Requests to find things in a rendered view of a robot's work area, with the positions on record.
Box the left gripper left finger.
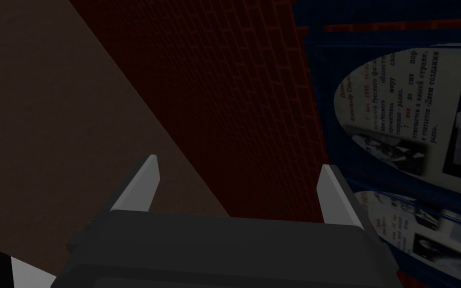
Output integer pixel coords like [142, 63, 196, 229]
[109, 153, 161, 213]

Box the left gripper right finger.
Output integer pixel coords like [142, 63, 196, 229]
[316, 163, 366, 231]

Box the blue framed wall poster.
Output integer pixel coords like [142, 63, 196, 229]
[292, 0, 461, 288]

